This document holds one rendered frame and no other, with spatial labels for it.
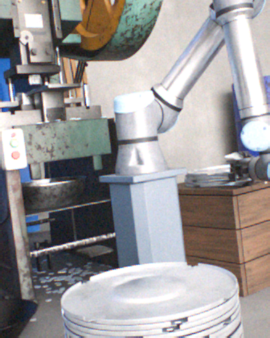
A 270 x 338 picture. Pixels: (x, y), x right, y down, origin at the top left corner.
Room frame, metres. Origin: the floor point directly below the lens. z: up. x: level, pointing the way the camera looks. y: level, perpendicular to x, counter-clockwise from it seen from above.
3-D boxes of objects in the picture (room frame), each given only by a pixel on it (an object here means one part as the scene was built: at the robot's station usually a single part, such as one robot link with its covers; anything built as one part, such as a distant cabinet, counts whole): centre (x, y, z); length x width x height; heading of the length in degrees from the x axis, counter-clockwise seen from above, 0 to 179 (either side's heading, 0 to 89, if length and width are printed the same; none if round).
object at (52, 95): (1.96, 0.29, 0.72); 0.25 x 0.14 x 0.14; 32
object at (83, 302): (0.82, 0.00, 0.30); 0.29 x 0.29 x 0.01
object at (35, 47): (2.08, 0.36, 1.04); 0.17 x 0.15 x 0.30; 32
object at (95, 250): (2.00, 0.31, 0.14); 0.59 x 0.10 x 0.05; 32
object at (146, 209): (1.43, -0.02, 0.23); 0.19 x 0.19 x 0.45; 34
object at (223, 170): (1.81, -0.33, 0.40); 0.29 x 0.29 x 0.01
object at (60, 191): (2.11, 0.38, 0.36); 0.34 x 0.34 x 0.10
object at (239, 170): (1.54, -0.34, 0.41); 0.12 x 0.09 x 0.08; 14
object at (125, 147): (1.43, -0.02, 0.50); 0.15 x 0.15 x 0.10
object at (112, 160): (2.37, 0.23, 0.45); 0.92 x 0.12 x 0.90; 32
